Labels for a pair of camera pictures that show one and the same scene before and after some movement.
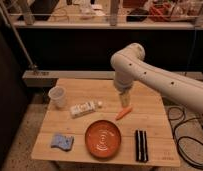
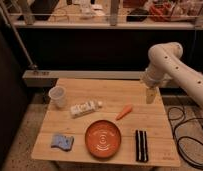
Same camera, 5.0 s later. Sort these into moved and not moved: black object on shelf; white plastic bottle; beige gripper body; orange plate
Moved: beige gripper body
Not moved: white plastic bottle; orange plate; black object on shelf
